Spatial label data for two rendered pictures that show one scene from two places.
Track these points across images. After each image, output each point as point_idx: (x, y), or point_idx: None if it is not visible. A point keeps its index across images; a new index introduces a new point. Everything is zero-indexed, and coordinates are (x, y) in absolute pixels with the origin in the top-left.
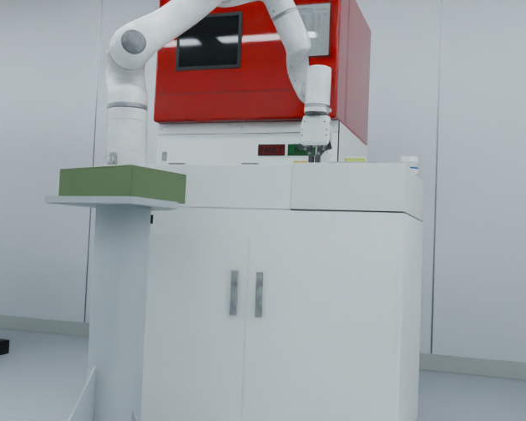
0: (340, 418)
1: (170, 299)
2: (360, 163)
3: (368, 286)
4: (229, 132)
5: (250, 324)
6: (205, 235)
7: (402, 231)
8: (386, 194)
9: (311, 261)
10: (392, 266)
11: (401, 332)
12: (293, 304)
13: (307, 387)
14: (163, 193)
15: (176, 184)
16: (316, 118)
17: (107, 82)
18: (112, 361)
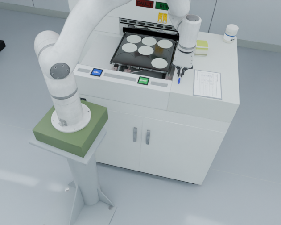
0: (181, 172)
1: None
2: (212, 99)
3: (203, 143)
4: None
5: (143, 144)
6: (118, 112)
7: (226, 129)
8: (223, 114)
9: (175, 131)
10: (217, 139)
11: (214, 157)
12: (164, 142)
13: (168, 164)
14: (97, 131)
15: (103, 118)
16: (186, 53)
17: (43, 72)
18: (85, 183)
